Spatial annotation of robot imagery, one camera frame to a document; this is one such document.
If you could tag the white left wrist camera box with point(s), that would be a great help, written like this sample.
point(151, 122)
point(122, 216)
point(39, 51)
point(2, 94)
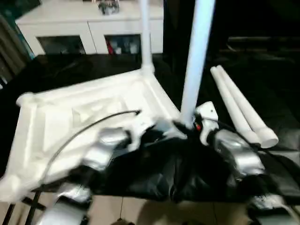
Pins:
point(138, 132)

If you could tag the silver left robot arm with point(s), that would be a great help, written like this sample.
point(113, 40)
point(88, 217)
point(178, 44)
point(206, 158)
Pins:
point(98, 154)

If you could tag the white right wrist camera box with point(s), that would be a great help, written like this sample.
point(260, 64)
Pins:
point(206, 115)

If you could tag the black metal stand frame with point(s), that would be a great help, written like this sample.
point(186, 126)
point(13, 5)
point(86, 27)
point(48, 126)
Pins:
point(14, 211)

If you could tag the white plastic table top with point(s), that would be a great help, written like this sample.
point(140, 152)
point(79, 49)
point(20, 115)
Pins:
point(56, 117)

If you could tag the grey plush toy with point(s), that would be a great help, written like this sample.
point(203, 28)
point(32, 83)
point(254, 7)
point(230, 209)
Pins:
point(108, 6)

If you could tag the black tv cabinet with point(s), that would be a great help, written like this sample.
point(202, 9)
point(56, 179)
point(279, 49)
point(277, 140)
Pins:
point(258, 21)

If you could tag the white plastic table leg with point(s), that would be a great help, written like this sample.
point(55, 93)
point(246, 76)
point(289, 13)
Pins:
point(236, 108)
point(199, 51)
point(146, 33)
point(251, 110)

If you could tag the black work mat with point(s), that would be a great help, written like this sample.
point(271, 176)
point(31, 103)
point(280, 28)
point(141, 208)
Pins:
point(56, 70)

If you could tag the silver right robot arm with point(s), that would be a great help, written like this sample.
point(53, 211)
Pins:
point(239, 154)

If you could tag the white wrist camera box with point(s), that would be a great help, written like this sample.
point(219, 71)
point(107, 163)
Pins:
point(206, 115)
point(138, 132)

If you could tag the toy figures behind cabinet glass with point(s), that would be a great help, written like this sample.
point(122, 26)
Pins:
point(124, 46)

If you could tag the white cabinet with glass doors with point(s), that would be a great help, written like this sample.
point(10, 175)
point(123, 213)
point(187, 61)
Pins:
point(56, 23)

